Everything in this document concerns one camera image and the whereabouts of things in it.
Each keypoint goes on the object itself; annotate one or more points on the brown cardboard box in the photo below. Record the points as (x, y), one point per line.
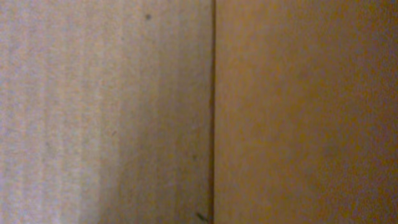
(198, 111)

